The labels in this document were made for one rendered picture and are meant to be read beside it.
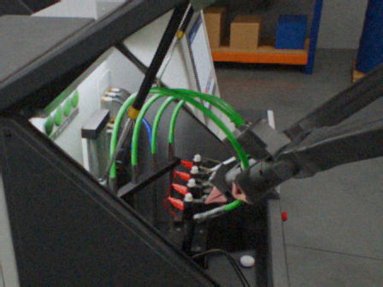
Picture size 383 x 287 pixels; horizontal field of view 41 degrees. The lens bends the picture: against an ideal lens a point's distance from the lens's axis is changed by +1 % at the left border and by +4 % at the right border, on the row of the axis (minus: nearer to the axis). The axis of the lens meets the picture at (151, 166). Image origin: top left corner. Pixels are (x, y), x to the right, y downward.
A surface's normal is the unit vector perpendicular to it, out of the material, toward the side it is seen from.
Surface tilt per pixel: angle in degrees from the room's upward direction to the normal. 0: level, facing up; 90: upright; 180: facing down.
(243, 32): 90
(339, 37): 90
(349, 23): 90
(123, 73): 90
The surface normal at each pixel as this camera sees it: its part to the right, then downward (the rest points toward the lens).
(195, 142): -0.18, 0.44
